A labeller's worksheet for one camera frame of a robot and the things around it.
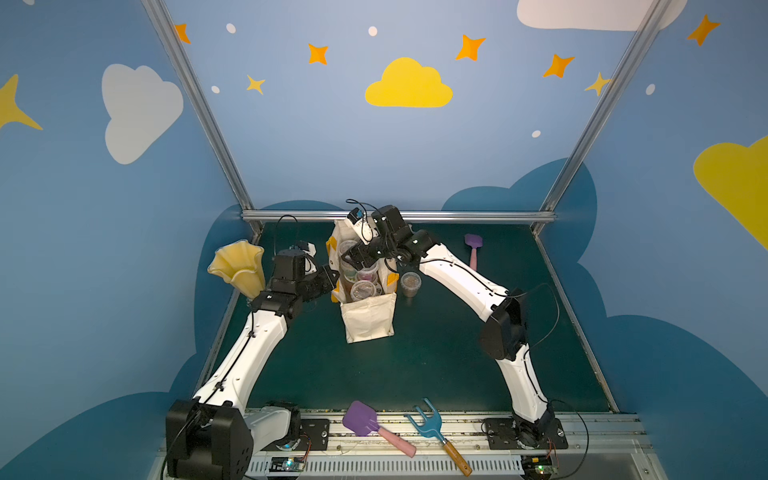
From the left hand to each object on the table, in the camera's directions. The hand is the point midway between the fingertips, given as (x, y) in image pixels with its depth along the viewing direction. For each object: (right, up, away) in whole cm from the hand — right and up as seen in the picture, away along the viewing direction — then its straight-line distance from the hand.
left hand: (345, 272), depth 80 cm
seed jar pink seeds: (+6, -1, +2) cm, 7 cm away
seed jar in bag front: (+5, -5, -2) cm, 7 cm away
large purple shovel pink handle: (+5, -38, -4) cm, 39 cm away
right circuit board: (+48, -47, -9) cm, 68 cm away
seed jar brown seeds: (+19, -5, +18) cm, 27 cm away
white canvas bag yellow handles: (+6, -13, 0) cm, 14 cm away
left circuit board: (-13, -46, -10) cm, 49 cm away
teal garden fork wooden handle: (+23, -40, -5) cm, 46 cm away
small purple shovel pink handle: (+46, +10, +35) cm, 59 cm away
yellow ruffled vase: (-33, +2, +8) cm, 34 cm away
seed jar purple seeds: (0, 0, +4) cm, 4 cm away
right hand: (+3, +7, +4) cm, 9 cm away
